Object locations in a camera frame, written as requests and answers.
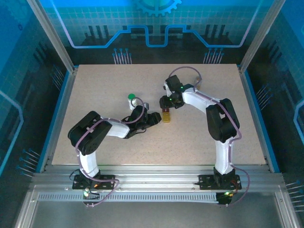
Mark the white bottle green cap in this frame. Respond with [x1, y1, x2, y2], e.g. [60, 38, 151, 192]
[127, 93, 140, 111]

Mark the blue table edge strip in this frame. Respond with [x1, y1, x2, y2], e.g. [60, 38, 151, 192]
[244, 70, 281, 173]
[35, 70, 73, 173]

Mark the small lit circuit board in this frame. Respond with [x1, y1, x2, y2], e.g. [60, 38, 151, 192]
[82, 187, 100, 199]
[217, 190, 238, 205]

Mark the grey metal shelf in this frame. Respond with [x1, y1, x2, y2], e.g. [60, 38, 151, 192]
[14, 185, 301, 228]

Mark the blue printed back panel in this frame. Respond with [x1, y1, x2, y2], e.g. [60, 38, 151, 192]
[39, 0, 274, 65]

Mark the blue printed side panel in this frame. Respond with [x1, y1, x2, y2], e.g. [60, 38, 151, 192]
[247, 0, 304, 190]
[0, 0, 72, 181]

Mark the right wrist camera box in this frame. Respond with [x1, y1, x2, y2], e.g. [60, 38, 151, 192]
[163, 80, 173, 97]

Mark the purple cable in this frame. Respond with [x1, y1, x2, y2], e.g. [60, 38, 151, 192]
[170, 66, 250, 208]
[75, 96, 146, 209]

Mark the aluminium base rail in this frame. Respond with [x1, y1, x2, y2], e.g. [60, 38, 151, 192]
[32, 165, 285, 190]

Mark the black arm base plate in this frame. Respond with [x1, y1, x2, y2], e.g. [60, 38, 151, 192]
[72, 174, 117, 190]
[198, 174, 243, 190]

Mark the aluminium side rail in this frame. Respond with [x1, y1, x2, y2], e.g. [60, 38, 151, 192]
[44, 66, 79, 173]
[238, 66, 273, 168]

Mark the slotted grey cable duct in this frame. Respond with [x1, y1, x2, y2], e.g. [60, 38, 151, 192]
[37, 192, 220, 203]

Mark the aluminium frame post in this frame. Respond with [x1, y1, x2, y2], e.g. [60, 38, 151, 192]
[26, 0, 79, 73]
[238, 0, 287, 74]

